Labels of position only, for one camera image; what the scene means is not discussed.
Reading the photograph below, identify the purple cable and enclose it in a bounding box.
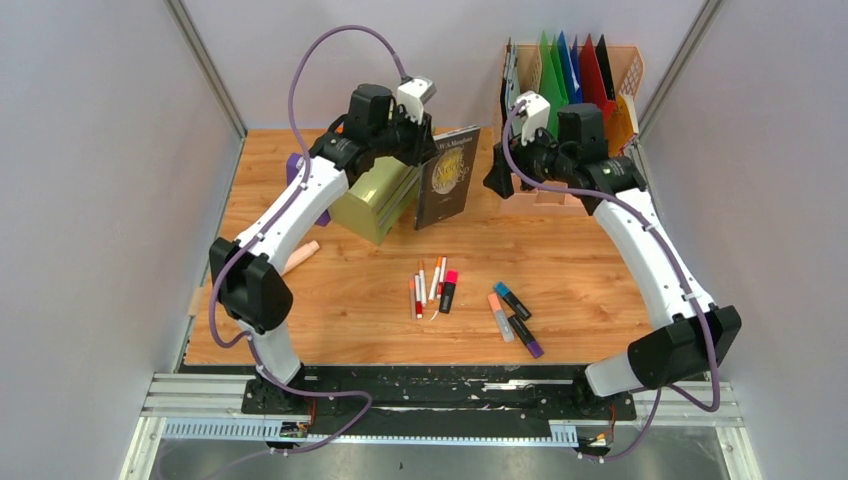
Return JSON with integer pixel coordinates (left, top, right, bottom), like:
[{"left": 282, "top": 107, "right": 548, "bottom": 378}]
[
  {"left": 208, "top": 25, "right": 412, "bottom": 458},
  {"left": 501, "top": 99, "right": 722, "bottom": 463}
]

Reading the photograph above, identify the pink cylindrical tube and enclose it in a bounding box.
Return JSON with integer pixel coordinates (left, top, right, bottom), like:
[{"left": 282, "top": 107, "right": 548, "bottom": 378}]
[{"left": 281, "top": 241, "right": 320, "bottom": 276}]

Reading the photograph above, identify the green plastic folder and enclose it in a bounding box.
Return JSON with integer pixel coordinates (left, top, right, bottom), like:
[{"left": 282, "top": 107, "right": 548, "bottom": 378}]
[{"left": 538, "top": 32, "right": 569, "bottom": 134}]

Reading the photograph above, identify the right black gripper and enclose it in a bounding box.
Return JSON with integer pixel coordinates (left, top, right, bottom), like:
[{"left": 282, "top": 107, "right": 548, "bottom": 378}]
[{"left": 484, "top": 120, "right": 574, "bottom": 199}]

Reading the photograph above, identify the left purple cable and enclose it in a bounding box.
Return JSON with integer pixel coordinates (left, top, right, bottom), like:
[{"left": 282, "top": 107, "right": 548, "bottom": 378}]
[{"left": 208, "top": 25, "right": 412, "bottom": 458}]

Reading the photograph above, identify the green drawer cabinet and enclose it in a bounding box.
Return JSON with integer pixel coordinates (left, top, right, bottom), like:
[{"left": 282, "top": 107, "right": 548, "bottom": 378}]
[{"left": 329, "top": 157, "right": 422, "bottom": 245}]

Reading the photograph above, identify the orange grey highlighter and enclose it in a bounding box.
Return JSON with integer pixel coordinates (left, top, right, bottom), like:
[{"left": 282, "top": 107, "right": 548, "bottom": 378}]
[{"left": 487, "top": 293, "right": 514, "bottom": 342}]

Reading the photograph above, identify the red plastic folder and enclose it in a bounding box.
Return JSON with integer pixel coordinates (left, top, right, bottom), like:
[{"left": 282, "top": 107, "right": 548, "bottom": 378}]
[{"left": 578, "top": 35, "right": 616, "bottom": 122}]

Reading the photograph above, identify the red white marker pen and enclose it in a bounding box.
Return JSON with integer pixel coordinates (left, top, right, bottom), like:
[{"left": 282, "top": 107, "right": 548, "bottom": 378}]
[{"left": 414, "top": 274, "right": 423, "bottom": 319}]

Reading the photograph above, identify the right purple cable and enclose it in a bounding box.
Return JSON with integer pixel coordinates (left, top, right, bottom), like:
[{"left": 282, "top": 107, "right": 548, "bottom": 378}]
[{"left": 501, "top": 99, "right": 722, "bottom": 463}]

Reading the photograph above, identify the blue plastic folder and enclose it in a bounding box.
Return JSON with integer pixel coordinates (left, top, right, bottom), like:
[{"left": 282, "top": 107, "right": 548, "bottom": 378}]
[{"left": 556, "top": 31, "right": 584, "bottom": 104}]

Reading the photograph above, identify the pink capped black highlighter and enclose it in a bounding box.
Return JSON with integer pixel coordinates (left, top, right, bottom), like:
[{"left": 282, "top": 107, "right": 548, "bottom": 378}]
[{"left": 439, "top": 269, "right": 458, "bottom": 314}]

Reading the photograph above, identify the red tipped white pen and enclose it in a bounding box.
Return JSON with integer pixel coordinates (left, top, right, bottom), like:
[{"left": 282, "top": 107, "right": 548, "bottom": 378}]
[{"left": 435, "top": 256, "right": 448, "bottom": 299}]

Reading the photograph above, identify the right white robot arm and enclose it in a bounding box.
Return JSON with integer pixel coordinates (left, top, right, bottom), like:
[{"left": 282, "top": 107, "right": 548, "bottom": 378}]
[{"left": 484, "top": 92, "right": 741, "bottom": 418}]

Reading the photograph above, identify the grey thin marker pen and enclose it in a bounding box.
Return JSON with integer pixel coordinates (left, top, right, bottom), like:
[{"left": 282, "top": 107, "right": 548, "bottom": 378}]
[{"left": 408, "top": 276, "right": 418, "bottom": 320}]

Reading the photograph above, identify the black mounting base rail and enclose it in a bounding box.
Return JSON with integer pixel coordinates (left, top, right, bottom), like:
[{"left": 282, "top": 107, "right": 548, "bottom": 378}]
[{"left": 140, "top": 362, "right": 745, "bottom": 446}]

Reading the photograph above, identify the orange tipped white pen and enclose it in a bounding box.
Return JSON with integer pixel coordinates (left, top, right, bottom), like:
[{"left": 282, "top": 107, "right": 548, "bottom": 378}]
[{"left": 417, "top": 260, "right": 428, "bottom": 306}]

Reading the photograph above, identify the blue capped black marker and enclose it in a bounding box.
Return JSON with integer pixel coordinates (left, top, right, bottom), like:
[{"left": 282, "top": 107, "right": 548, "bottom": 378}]
[{"left": 493, "top": 282, "right": 532, "bottom": 321}]

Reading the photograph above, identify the black paperback book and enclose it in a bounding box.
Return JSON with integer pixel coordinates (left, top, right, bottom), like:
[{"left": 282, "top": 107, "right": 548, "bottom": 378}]
[{"left": 414, "top": 126, "right": 481, "bottom": 230}]

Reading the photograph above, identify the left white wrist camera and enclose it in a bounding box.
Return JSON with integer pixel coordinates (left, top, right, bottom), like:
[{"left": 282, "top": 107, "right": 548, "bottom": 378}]
[{"left": 396, "top": 77, "right": 437, "bottom": 124}]

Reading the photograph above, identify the orange white marker pen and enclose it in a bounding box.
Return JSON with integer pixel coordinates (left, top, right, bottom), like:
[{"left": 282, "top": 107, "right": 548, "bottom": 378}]
[{"left": 428, "top": 256, "right": 444, "bottom": 303}]

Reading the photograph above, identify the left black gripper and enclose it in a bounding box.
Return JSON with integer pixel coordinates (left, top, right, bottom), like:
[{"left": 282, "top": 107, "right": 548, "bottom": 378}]
[{"left": 370, "top": 105, "right": 442, "bottom": 168}]

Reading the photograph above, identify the pink file organizer rack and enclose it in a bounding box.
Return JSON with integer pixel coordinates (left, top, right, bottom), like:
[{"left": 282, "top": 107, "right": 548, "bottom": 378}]
[{"left": 492, "top": 44, "right": 645, "bottom": 217}]

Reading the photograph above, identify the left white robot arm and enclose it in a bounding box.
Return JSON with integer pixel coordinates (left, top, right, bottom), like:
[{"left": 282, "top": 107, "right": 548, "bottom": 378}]
[{"left": 209, "top": 77, "right": 437, "bottom": 413}]

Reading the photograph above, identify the yellow book in rack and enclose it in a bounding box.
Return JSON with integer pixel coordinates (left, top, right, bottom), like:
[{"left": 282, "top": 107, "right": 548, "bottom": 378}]
[{"left": 605, "top": 94, "right": 639, "bottom": 157}]

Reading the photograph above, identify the purple stapler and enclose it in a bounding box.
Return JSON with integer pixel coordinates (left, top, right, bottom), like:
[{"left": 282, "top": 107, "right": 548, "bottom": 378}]
[{"left": 285, "top": 153, "right": 331, "bottom": 227}]

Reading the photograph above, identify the grey clipboard with papers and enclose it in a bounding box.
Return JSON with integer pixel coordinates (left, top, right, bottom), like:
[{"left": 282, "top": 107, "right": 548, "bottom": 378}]
[{"left": 498, "top": 38, "right": 529, "bottom": 127}]

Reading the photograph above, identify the purple highlighter marker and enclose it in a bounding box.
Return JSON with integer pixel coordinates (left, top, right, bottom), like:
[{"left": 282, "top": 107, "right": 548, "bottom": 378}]
[{"left": 508, "top": 314, "right": 544, "bottom": 359}]

